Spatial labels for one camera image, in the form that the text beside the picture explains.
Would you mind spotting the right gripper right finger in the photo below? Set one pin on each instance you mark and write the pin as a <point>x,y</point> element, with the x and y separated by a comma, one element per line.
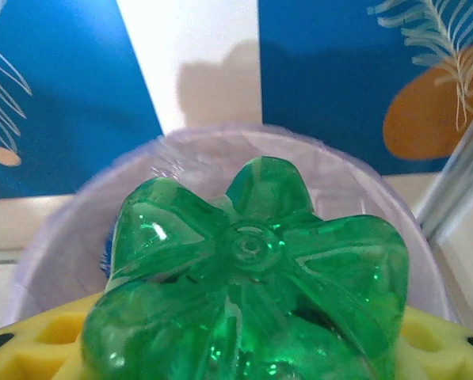
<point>446,352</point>

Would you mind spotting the green plastic bottle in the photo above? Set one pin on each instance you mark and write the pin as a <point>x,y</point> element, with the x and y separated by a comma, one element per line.
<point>244,277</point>

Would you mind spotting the aluminium frame post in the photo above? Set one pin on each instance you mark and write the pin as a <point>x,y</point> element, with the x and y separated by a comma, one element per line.
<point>458,174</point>

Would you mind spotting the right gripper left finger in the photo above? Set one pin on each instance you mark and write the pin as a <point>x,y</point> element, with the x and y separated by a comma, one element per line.
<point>30,348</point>

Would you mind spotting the white bin with pink liner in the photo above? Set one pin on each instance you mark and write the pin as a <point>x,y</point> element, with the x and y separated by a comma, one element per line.
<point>62,237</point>

